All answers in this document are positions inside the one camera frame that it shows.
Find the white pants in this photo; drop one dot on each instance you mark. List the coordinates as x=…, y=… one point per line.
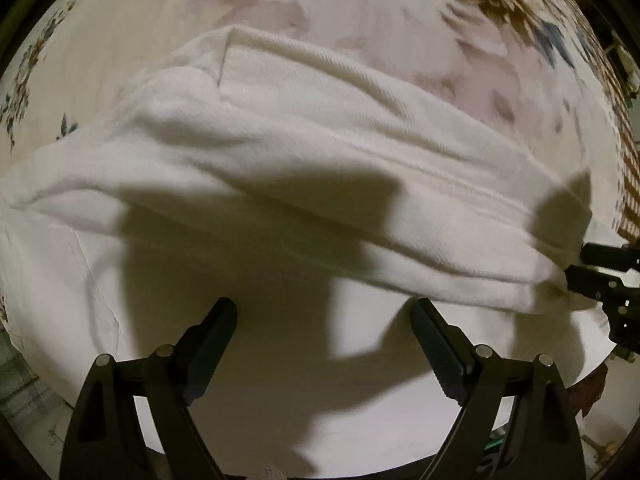
x=300, y=135

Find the floral printed blanket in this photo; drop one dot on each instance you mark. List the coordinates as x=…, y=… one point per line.
x=360, y=15

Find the green plaid cloth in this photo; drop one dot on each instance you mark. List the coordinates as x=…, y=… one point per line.
x=25, y=395

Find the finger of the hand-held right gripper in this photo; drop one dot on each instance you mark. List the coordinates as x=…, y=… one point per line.
x=600, y=287
x=610, y=256

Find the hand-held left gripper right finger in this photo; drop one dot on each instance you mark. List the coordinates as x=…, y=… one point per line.
x=440, y=355

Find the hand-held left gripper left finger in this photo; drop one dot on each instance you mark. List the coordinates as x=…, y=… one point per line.
x=216, y=337

